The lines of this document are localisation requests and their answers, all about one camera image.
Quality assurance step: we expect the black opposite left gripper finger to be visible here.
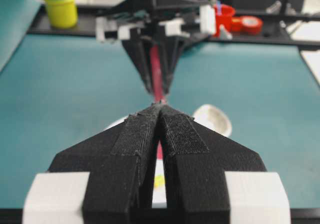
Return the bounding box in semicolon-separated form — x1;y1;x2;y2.
121;37;154;95
159;36;186;95

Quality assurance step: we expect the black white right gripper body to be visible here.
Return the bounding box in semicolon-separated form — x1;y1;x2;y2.
95;0;217;49

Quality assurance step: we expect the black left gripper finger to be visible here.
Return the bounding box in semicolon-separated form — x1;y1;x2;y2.
158;101;292;224
22;104;160;223

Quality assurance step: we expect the pink spoon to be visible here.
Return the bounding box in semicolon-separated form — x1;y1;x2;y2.
149;45;166;160

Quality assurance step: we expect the yellow hexagonal prism block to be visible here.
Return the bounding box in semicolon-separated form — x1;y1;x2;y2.
154;175;165;188

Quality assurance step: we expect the blue straw in cup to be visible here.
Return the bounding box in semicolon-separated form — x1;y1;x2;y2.
216;0;222;16

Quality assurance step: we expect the red plastic cup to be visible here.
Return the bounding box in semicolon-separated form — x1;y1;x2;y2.
213;4;236;37

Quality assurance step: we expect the red tape roll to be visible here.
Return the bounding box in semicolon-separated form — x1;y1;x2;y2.
231;16;264;35

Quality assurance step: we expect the yellow jar with blue rim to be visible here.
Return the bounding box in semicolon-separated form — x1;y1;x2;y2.
44;0;78;29

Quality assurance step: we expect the white paper sheet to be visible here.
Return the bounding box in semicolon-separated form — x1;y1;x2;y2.
300;50;320;84

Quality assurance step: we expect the black tray rail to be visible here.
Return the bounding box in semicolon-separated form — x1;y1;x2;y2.
26;3;320;51

